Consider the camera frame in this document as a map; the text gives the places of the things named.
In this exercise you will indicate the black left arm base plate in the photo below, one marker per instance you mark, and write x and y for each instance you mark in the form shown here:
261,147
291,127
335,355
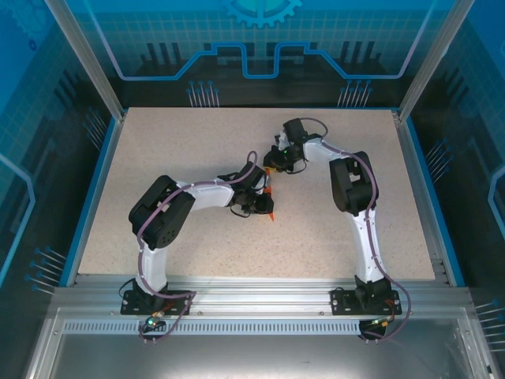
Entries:
130,304

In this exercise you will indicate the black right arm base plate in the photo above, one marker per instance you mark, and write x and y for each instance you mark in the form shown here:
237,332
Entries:
341,302

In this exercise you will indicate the grey metal tray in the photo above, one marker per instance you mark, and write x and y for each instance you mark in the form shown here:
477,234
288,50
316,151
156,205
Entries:
256,355

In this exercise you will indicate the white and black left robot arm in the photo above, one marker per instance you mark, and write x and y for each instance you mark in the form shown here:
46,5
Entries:
152,268

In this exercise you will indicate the aluminium frame post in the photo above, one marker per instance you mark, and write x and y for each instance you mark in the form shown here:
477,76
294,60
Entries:
434,63
87,63

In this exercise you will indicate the aluminium frame rail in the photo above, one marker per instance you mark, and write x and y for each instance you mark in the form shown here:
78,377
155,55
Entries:
260,294

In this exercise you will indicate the aluminium side rail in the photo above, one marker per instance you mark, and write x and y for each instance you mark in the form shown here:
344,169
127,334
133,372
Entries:
418,197

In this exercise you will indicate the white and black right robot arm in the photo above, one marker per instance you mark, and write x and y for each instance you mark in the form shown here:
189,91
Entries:
369,256

